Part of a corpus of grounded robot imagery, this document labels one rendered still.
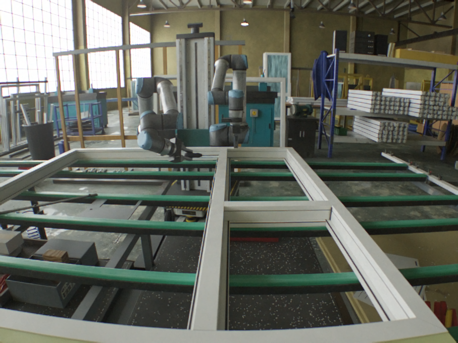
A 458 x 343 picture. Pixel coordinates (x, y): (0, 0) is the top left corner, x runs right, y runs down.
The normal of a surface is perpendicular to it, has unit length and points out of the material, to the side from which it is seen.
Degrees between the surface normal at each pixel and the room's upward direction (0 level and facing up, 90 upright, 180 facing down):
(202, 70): 90
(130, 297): 0
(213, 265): 0
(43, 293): 90
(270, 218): 90
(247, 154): 90
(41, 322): 0
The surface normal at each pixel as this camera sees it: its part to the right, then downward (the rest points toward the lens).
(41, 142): 0.63, 0.30
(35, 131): 0.39, 0.35
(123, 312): 0.00, -0.95
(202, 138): -0.18, 0.30
